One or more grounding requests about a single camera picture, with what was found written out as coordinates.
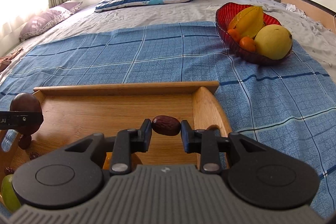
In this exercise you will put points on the crumpled clothes at left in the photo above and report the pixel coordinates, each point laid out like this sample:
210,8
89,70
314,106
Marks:
5,61

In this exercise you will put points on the wooden serving tray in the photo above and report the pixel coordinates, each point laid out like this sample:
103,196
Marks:
168,178

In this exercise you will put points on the small orange in bowl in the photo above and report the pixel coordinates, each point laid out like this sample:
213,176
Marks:
247,44
234,34

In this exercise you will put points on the yellow starfruit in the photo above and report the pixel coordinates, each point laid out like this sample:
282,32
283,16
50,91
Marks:
248,22

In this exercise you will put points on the red jujube date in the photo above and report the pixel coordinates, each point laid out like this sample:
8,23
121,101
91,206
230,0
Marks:
166,125

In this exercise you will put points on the blue checked cloth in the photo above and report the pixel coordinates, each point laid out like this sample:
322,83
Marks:
289,107

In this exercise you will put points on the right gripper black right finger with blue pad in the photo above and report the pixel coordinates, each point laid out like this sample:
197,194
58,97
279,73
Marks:
256,173

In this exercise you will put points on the dark purple passion fruit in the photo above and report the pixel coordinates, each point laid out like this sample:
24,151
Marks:
26,102

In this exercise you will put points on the grey bed sheet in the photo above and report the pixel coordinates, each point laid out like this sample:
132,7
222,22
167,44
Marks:
317,40

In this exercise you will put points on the green apple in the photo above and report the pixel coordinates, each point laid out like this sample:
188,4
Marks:
9,197

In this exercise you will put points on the yellow mango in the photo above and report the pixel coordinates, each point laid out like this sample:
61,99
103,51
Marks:
273,41

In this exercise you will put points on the large brownish orange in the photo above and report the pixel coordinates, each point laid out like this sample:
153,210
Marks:
132,161

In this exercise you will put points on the purple pillow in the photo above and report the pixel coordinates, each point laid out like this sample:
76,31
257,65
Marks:
41,23

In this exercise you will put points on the small dates in tray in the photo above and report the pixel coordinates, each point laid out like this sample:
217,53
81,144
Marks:
25,141

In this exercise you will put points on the red glass fruit bowl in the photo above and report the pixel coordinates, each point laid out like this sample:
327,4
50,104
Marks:
224,16

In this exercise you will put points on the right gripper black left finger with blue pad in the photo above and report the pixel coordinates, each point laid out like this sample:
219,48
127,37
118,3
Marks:
73,174

